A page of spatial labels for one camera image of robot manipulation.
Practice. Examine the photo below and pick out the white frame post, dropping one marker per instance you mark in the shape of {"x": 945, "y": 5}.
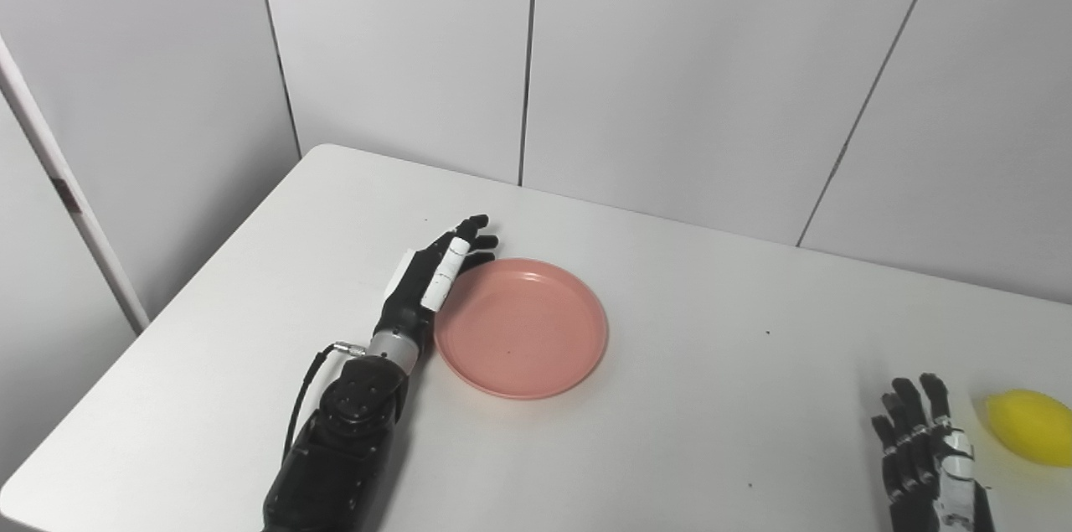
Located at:
{"x": 75, "y": 205}

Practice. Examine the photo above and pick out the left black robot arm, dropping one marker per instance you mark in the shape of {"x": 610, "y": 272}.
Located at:
{"x": 343, "y": 448}

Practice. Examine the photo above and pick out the yellow lemon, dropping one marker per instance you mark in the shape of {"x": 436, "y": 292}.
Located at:
{"x": 1034, "y": 427}

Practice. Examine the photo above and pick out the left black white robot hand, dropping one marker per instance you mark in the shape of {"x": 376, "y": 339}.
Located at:
{"x": 414, "y": 289}

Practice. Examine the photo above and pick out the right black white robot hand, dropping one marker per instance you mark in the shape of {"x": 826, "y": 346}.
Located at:
{"x": 930, "y": 465}

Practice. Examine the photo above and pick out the pink round plate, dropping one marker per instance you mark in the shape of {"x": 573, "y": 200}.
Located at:
{"x": 521, "y": 328}

